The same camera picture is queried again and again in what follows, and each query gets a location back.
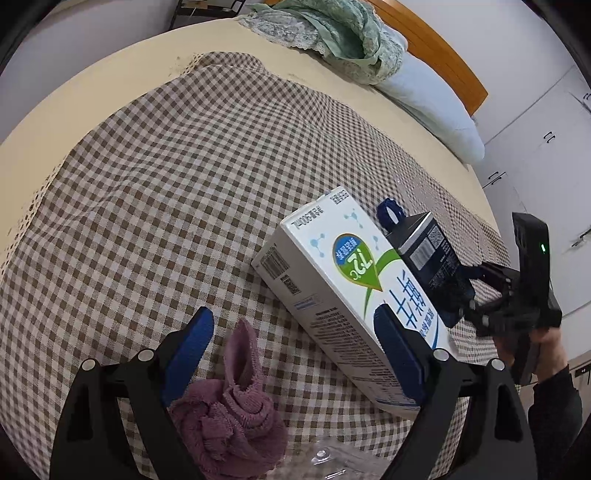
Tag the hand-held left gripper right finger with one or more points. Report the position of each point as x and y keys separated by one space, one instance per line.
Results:
x=401 y=353

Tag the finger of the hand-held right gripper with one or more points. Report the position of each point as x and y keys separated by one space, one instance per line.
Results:
x=491 y=274
x=480 y=314

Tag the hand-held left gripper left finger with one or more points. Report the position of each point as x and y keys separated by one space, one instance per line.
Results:
x=194 y=344

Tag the small black box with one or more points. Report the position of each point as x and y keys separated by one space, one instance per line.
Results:
x=429 y=258

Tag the white green carton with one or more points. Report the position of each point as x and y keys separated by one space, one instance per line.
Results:
x=332 y=277

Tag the person's right forearm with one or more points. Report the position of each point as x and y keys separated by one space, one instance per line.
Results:
x=554 y=415

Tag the person's right hand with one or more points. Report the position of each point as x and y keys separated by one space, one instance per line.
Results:
x=551 y=350

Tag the pink knitted sock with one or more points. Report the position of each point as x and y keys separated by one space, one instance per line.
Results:
x=231 y=415

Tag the white wardrobe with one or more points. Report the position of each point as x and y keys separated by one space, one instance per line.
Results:
x=531 y=161

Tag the clear plastic packaging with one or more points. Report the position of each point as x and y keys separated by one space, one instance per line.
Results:
x=328 y=457

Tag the brown checkered blanket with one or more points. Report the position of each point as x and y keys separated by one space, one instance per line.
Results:
x=184 y=184

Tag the light blue pillow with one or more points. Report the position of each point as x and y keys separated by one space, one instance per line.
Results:
x=438 y=110

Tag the green lace cloth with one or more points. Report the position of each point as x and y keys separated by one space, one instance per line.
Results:
x=341 y=37

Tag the cream bed sheet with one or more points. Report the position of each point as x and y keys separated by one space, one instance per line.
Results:
x=92 y=78

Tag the black metal frame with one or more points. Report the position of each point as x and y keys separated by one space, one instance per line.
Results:
x=207 y=5

